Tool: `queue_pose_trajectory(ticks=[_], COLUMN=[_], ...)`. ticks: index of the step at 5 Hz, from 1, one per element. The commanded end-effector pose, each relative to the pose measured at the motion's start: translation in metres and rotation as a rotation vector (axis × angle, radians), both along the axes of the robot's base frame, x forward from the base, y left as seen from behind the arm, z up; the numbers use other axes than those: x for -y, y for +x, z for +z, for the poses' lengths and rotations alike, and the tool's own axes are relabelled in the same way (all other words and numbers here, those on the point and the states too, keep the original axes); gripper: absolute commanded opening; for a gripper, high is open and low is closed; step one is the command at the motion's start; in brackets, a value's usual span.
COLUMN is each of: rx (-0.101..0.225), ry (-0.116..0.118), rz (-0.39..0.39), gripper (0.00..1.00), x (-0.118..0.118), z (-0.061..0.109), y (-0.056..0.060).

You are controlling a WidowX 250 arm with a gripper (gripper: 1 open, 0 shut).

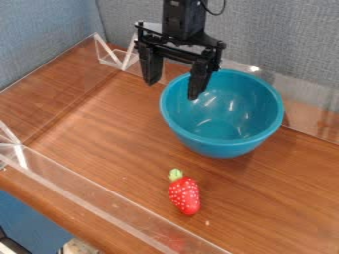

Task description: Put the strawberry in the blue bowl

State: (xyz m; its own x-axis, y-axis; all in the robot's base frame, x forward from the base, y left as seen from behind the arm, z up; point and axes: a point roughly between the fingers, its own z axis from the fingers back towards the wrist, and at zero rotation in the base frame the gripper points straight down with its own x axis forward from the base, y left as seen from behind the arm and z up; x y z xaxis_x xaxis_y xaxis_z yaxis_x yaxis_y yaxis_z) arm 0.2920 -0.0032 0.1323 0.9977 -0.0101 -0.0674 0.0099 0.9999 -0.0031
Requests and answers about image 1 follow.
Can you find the clear acrylic front barrier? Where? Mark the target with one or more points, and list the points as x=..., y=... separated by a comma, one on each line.
x=48, y=176

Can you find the clear acrylic corner bracket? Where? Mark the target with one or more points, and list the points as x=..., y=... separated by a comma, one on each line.
x=114, y=57

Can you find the grey object under table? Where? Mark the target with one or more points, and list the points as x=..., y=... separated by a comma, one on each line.
x=77, y=247

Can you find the clear acrylic left bracket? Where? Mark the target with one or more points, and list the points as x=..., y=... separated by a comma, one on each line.
x=10, y=148

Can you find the blue plastic bowl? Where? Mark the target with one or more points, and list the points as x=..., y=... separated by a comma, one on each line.
x=232, y=117

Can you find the red toy strawberry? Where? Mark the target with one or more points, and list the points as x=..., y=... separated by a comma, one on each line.
x=184, y=192

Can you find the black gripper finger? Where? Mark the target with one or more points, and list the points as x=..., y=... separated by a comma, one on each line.
x=150, y=63
x=200, y=76

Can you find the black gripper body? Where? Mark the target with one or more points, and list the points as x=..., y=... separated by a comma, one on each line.
x=169, y=45

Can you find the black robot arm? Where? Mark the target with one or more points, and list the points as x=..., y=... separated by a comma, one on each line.
x=182, y=19

